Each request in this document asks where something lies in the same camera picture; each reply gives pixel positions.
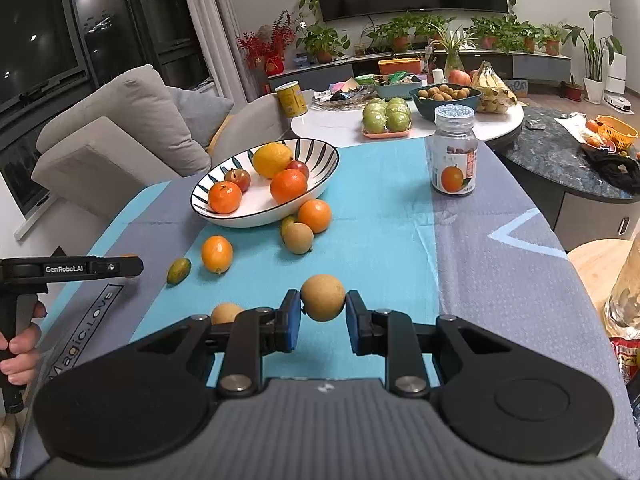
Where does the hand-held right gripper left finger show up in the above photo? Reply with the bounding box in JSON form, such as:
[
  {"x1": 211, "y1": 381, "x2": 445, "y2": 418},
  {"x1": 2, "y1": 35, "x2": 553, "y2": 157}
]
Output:
[{"x1": 135, "y1": 289, "x2": 302, "y2": 398}]

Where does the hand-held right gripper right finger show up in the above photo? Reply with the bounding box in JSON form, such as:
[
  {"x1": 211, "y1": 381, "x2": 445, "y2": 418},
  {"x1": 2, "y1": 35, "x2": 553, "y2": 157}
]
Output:
[{"x1": 346, "y1": 290, "x2": 513, "y2": 398}]

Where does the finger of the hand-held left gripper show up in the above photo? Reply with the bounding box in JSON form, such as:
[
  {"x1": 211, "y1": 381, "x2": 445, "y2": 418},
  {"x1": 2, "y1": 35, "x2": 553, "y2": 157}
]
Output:
[{"x1": 102, "y1": 256, "x2": 145, "y2": 280}]

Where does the round tan fruit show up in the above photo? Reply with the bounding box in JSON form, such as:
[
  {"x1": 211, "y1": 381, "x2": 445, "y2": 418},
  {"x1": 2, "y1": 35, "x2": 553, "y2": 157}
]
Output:
[
  {"x1": 300, "y1": 274, "x2": 347, "y2": 322},
  {"x1": 210, "y1": 302, "x2": 246, "y2": 326},
  {"x1": 282, "y1": 222, "x2": 315, "y2": 255}
]

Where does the orange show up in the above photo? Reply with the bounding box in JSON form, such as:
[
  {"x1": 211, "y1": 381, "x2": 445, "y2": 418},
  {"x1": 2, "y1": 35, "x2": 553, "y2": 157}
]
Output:
[
  {"x1": 270, "y1": 168, "x2": 308, "y2": 206},
  {"x1": 207, "y1": 181, "x2": 243, "y2": 214},
  {"x1": 201, "y1": 235, "x2": 234, "y2": 275},
  {"x1": 297, "y1": 199, "x2": 333, "y2": 234}
]

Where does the white black-striped bowl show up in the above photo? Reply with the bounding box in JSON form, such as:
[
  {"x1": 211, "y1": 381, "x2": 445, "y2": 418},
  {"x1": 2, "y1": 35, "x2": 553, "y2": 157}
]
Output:
[{"x1": 190, "y1": 138, "x2": 340, "y2": 229}]

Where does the red-yellow apple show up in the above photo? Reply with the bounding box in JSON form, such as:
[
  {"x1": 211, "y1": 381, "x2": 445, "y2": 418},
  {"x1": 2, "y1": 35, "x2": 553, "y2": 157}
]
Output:
[{"x1": 223, "y1": 168, "x2": 252, "y2": 193}]

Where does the yellow lemon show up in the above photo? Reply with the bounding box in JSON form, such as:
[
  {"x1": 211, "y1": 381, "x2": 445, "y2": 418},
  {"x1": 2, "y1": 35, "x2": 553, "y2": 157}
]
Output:
[{"x1": 251, "y1": 142, "x2": 294, "y2": 179}]

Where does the person's left hand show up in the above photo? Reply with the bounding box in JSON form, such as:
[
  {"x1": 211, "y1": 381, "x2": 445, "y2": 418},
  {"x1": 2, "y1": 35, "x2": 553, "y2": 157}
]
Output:
[{"x1": 0, "y1": 301, "x2": 47, "y2": 380}]

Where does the blue grey printed tablecloth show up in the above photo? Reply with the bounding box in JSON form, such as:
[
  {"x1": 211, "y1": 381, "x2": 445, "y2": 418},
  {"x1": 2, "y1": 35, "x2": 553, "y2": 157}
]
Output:
[{"x1": 10, "y1": 137, "x2": 640, "y2": 480}]

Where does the beige sofa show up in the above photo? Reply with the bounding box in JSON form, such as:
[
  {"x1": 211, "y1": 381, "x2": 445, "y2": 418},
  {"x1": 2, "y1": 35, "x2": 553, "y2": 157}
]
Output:
[{"x1": 31, "y1": 64, "x2": 296, "y2": 221}]

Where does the grey pillow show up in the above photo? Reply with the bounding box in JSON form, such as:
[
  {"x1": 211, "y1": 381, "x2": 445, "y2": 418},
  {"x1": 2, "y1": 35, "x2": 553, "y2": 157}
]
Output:
[{"x1": 170, "y1": 86, "x2": 235, "y2": 150}]

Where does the glass jar with orange label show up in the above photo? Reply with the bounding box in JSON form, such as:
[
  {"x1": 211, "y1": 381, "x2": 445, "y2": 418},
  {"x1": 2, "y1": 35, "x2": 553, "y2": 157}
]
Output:
[{"x1": 431, "y1": 105, "x2": 479, "y2": 196}]

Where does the white round coffee table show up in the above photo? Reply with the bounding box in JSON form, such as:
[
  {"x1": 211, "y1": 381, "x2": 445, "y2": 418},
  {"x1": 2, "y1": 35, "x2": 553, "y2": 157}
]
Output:
[{"x1": 291, "y1": 92, "x2": 525, "y2": 153}]

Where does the tray of green apples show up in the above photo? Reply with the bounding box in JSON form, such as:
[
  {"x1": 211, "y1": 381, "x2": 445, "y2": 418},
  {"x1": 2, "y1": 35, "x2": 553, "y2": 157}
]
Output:
[{"x1": 362, "y1": 97, "x2": 413, "y2": 140}]

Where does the yellow can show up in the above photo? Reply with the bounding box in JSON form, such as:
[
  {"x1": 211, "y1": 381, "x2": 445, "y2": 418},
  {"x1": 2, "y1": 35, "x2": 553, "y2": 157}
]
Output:
[{"x1": 275, "y1": 81, "x2": 309, "y2": 119}]

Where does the dark blue bowl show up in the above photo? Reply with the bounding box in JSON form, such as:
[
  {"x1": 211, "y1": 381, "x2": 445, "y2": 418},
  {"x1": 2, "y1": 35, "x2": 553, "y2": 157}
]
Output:
[{"x1": 409, "y1": 84, "x2": 482, "y2": 122}]

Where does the glass dish of small items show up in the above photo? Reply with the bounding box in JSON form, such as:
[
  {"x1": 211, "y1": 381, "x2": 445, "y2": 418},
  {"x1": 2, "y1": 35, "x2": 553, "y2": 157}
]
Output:
[{"x1": 312, "y1": 79, "x2": 378, "y2": 107}]

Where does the dark window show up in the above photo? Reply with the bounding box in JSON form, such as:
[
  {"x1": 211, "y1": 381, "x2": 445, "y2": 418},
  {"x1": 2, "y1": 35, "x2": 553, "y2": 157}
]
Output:
[{"x1": 0, "y1": 0, "x2": 213, "y2": 213}]

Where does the teal rectangular basket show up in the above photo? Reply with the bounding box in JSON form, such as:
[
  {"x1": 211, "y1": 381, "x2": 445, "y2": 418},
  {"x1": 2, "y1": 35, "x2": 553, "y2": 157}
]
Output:
[{"x1": 374, "y1": 80, "x2": 428, "y2": 100}]

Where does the round wooden stool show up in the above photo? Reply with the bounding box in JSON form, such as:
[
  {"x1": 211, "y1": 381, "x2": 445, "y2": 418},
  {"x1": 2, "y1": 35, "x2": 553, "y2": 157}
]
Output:
[{"x1": 567, "y1": 239, "x2": 638, "y2": 313}]

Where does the pile of longans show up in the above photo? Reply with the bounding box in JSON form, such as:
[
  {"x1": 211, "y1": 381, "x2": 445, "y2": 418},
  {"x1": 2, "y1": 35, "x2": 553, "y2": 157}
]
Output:
[{"x1": 417, "y1": 85, "x2": 473, "y2": 102}]

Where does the dark marble round table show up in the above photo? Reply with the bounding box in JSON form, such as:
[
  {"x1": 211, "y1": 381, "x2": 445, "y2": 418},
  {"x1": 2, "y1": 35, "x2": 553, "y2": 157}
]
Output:
[{"x1": 487, "y1": 106, "x2": 640, "y2": 252}]

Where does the red berry bouquet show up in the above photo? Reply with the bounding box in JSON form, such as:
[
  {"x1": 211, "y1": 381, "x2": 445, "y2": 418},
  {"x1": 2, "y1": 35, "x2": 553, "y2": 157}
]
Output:
[{"x1": 236, "y1": 11, "x2": 297, "y2": 76}]

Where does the light curtain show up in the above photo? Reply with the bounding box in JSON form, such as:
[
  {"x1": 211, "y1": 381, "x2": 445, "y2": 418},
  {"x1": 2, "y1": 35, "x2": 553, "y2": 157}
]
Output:
[{"x1": 177, "y1": 0, "x2": 261, "y2": 106}]

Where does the orange box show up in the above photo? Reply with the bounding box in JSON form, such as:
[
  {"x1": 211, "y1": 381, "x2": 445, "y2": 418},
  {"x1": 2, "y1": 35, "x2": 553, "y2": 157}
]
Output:
[{"x1": 378, "y1": 58, "x2": 422, "y2": 76}]

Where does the red snack bag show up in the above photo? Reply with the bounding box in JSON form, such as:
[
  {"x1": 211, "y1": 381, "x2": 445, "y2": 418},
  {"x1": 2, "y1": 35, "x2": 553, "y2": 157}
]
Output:
[{"x1": 610, "y1": 337, "x2": 640, "y2": 387}]

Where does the bunch of bananas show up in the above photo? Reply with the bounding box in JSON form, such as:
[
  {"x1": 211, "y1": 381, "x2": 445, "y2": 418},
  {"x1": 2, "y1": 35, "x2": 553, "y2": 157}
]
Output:
[{"x1": 470, "y1": 61, "x2": 519, "y2": 114}]

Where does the glass vase with green plant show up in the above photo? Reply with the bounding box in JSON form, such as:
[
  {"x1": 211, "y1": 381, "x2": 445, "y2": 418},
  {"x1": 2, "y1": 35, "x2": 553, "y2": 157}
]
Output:
[{"x1": 425, "y1": 22, "x2": 477, "y2": 80}]

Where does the row of potted plants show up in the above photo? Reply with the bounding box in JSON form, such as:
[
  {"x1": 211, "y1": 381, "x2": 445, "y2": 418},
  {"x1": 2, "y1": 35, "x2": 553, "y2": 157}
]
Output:
[{"x1": 295, "y1": 12, "x2": 568, "y2": 64}]

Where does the white paper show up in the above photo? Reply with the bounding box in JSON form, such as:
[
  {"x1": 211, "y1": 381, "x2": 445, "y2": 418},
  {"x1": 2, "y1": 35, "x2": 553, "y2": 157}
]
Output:
[{"x1": 554, "y1": 113, "x2": 587, "y2": 134}]

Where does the black cloth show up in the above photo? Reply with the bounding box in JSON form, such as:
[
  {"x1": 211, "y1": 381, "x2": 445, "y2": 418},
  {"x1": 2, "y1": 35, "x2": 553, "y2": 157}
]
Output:
[{"x1": 581, "y1": 146, "x2": 640, "y2": 192}]

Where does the grey television cabinet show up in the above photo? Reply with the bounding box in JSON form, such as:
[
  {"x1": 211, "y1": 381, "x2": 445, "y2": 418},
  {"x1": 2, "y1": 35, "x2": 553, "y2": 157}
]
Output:
[{"x1": 267, "y1": 49, "x2": 572, "y2": 96}]

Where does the small plant in red pot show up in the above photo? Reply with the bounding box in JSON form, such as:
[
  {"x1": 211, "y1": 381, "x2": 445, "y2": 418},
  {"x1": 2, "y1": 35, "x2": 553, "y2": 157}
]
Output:
[{"x1": 564, "y1": 74, "x2": 586, "y2": 103}]

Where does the orange plastic basket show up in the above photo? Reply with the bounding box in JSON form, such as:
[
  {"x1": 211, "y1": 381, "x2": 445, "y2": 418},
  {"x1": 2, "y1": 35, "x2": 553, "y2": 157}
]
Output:
[{"x1": 595, "y1": 115, "x2": 639, "y2": 154}]

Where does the white robot vacuum dock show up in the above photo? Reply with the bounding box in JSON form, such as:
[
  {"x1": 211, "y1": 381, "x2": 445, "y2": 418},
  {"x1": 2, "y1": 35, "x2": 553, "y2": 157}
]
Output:
[{"x1": 601, "y1": 52, "x2": 629, "y2": 109}]

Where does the tall plant in white pot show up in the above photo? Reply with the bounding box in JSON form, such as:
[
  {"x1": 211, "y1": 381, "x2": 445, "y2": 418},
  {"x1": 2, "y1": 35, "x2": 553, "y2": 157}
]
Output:
[{"x1": 561, "y1": 9, "x2": 624, "y2": 106}]

